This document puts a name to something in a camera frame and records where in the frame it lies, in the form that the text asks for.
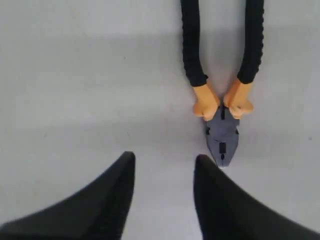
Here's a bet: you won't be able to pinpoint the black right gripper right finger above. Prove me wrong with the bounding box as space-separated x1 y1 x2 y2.
193 154 320 240

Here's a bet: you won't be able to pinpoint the orange black pliers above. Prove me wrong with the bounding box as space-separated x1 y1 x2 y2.
180 0 265 168

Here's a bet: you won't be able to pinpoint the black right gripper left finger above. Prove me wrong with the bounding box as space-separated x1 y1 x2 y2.
0 151 136 240

